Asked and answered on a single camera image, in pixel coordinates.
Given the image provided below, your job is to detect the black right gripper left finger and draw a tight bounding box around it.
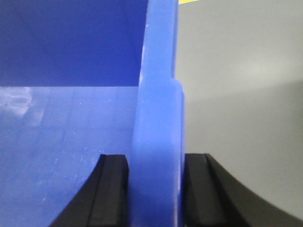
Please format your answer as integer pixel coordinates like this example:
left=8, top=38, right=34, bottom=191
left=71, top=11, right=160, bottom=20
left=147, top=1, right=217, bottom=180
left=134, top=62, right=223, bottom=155
left=51, top=155, right=129, bottom=227

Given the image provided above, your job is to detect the large blue plastic bin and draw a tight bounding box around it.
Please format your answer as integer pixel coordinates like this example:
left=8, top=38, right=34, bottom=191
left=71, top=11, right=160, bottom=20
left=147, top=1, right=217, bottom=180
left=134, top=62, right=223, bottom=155
left=0, top=0, right=185, bottom=227

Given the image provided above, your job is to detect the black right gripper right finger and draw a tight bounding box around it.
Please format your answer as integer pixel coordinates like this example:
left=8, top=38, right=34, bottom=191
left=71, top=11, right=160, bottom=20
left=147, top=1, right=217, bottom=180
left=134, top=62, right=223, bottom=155
left=183, top=154, right=303, bottom=227

